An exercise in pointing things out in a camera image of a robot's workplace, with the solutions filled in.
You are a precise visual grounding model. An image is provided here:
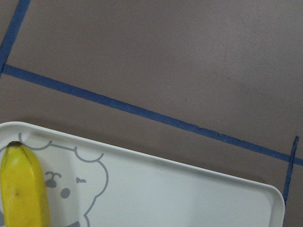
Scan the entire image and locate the white bear print tray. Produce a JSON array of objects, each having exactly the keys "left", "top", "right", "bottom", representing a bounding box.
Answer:
[{"left": 0, "top": 122, "right": 285, "bottom": 227}]

